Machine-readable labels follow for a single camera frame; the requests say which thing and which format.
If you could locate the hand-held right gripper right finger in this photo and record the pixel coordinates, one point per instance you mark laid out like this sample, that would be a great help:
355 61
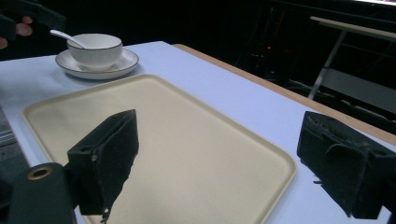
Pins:
339 168

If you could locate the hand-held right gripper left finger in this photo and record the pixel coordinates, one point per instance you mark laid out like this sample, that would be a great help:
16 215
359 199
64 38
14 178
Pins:
106 161

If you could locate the white ceramic spoon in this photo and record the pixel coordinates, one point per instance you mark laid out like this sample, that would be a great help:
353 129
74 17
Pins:
67 36

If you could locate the white bowl with dark rim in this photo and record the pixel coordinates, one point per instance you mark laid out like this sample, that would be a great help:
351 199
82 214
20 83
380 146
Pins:
99 51

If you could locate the beige plastic tray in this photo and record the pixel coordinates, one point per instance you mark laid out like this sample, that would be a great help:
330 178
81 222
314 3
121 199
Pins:
193 137

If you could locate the white saucer with dark rim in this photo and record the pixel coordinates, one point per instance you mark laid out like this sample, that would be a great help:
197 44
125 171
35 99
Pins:
124 63

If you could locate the dark metal stand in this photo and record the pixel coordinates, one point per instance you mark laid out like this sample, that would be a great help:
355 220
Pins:
269 46

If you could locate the bright monitor screen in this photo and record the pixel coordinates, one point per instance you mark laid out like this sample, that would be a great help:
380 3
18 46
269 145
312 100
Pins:
376 2

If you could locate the wooden top metal frame table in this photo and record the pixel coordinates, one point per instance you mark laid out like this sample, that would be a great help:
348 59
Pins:
358 29

